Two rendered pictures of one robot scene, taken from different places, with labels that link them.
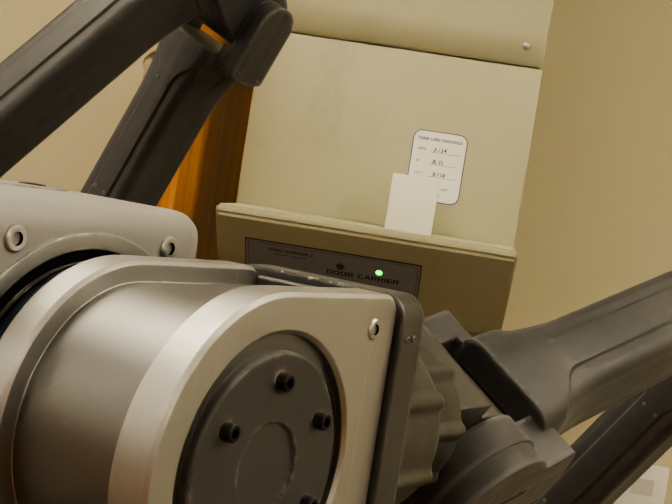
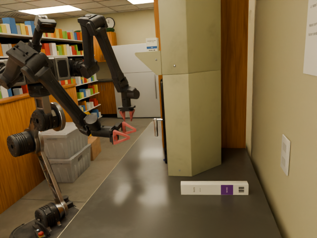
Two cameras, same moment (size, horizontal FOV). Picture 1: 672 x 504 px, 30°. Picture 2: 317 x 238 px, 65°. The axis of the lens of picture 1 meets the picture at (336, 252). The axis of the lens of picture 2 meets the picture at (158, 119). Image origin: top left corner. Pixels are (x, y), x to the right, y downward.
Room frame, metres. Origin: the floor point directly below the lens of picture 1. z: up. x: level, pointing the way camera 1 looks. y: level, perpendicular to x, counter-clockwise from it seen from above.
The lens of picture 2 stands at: (1.50, -1.27, 1.49)
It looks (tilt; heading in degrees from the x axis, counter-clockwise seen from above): 14 degrees down; 96
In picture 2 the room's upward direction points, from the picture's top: 4 degrees counter-clockwise
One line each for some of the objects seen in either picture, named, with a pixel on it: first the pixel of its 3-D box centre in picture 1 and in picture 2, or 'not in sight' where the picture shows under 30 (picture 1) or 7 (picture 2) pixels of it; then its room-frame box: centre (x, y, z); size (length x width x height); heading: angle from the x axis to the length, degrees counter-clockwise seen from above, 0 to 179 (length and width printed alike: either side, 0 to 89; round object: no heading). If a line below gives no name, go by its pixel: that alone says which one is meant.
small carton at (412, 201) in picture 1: (412, 204); (152, 45); (1.36, -0.07, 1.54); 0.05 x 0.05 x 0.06; 86
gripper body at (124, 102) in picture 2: not in sight; (126, 103); (1.12, 0.29, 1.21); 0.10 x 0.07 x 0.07; 175
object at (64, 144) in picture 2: not in sight; (66, 139); (-0.10, 1.76, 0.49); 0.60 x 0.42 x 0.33; 85
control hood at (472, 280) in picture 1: (362, 270); (155, 62); (1.36, -0.03, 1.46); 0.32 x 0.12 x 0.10; 85
